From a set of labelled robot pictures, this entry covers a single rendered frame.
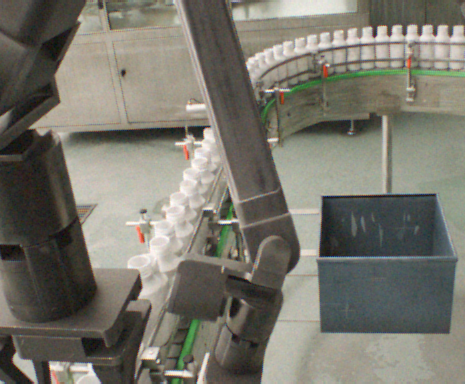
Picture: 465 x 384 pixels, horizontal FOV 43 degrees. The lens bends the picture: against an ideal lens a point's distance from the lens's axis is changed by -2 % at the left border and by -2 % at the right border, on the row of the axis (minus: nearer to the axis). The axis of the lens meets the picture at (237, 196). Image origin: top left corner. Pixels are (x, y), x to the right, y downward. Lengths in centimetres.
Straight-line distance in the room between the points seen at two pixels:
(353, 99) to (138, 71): 233
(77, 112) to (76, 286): 447
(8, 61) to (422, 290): 123
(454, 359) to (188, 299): 196
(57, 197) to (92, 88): 437
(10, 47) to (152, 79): 424
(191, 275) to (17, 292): 32
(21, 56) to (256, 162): 39
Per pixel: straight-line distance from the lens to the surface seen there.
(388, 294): 143
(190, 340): 111
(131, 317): 40
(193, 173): 134
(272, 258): 63
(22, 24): 30
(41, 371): 47
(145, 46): 447
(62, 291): 37
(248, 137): 64
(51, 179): 34
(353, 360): 250
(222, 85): 64
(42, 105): 36
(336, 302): 144
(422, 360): 252
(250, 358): 71
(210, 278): 66
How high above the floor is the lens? 171
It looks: 27 degrees down
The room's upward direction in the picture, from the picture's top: 7 degrees counter-clockwise
